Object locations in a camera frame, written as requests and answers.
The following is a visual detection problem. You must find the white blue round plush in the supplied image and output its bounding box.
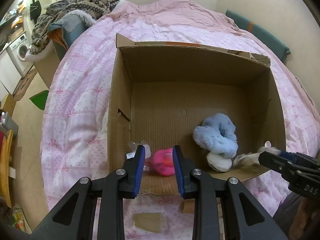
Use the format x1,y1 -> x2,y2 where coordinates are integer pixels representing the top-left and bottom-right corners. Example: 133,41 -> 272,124
206,152 -> 232,173

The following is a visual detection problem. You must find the light blue fluffy sock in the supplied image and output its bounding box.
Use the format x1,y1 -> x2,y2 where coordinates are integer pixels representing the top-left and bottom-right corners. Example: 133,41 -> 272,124
193,113 -> 238,158

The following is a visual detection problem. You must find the teal cushion with orange stripe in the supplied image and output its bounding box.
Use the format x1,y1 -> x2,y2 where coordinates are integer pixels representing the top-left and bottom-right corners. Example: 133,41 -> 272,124
225,9 -> 291,63

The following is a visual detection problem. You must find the clear bag of small toys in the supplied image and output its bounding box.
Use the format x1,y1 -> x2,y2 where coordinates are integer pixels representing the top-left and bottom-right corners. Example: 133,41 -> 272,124
126,142 -> 151,165

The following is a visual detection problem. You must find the patterned knit blanket pile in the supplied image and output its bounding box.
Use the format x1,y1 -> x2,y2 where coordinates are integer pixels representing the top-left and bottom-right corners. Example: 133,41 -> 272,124
27,0 -> 120,62

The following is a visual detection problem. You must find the green plastic bin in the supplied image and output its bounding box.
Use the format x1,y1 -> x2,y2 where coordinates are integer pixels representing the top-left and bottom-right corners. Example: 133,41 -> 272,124
29,90 -> 49,111

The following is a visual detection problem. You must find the white washing machine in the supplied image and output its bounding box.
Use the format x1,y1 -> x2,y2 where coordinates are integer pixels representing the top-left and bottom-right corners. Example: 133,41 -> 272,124
6,31 -> 33,78

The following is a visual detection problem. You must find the teal fur-trimmed jacket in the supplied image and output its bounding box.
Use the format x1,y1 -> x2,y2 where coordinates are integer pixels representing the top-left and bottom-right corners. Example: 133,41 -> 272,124
47,10 -> 96,60

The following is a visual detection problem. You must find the open cardboard box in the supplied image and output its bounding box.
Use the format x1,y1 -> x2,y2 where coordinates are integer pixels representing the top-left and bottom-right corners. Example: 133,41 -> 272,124
107,34 -> 286,181

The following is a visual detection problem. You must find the person's right hand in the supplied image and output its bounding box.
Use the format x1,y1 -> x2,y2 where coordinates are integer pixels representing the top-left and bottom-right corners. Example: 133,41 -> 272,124
289,198 -> 319,239

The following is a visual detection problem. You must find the pink patterned quilt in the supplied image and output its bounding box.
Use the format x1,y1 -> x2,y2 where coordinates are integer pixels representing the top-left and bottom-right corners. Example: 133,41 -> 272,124
30,0 -> 319,239

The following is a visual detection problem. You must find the tan squishy block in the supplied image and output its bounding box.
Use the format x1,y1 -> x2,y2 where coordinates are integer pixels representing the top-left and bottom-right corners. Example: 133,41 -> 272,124
133,212 -> 165,233

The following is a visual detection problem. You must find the yellow wooden chair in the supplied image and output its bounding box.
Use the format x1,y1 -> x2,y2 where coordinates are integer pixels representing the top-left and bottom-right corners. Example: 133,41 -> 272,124
1,130 -> 14,208

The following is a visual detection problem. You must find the brown door mat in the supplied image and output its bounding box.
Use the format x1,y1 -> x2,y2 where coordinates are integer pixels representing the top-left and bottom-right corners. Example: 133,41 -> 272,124
13,68 -> 37,101

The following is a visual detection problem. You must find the grey trash bin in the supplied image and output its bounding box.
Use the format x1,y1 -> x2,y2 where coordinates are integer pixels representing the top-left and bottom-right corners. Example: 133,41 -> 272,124
1,112 -> 18,138

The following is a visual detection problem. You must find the pink rubber duck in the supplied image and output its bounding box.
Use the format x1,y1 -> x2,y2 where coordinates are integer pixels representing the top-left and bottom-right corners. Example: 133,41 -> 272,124
144,148 -> 175,177

